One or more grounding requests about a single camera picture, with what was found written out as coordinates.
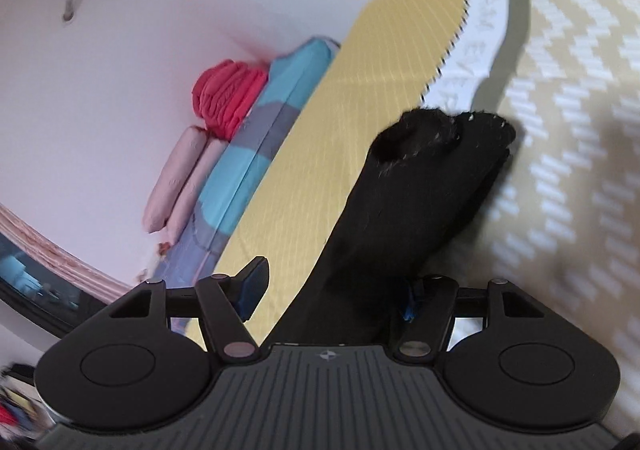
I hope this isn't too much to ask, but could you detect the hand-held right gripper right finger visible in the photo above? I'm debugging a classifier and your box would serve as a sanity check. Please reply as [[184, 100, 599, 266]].
[[394, 274, 547, 361]]

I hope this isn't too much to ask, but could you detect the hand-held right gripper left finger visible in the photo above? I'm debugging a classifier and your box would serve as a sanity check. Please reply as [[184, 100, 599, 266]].
[[107, 256, 271, 362]]

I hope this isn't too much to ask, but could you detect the pink rolled cloth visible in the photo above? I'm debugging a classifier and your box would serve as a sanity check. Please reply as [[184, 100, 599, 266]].
[[142, 125, 207, 233], [162, 137, 229, 246]]

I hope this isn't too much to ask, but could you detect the blue grey patterned bedsheet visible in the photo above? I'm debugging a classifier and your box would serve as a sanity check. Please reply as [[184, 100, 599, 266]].
[[197, 35, 342, 243]]

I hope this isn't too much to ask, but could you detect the yellow quilted blanket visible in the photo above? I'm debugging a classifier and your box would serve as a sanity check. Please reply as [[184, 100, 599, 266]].
[[172, 0, 543, 348]]

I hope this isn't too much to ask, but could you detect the red folded cloth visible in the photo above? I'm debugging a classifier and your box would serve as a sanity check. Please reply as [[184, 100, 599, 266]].
[[191, 59, 271, 141]]

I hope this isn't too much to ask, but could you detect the pink curtain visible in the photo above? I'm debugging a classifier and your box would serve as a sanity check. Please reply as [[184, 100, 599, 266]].
[[0, 203, 133, 303]]

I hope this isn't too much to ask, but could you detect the dark framed window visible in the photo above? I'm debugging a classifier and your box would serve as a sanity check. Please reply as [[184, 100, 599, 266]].
[[0, 230, 106, 338]]

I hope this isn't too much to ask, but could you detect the beige chevron bed sheet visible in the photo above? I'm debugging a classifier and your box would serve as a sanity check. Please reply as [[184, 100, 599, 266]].
[[417, 0, 640, 381]]

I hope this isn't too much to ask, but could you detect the blurred colourful clutter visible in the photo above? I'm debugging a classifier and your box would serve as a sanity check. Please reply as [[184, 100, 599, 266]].
[[0, 362, 51, 446]]

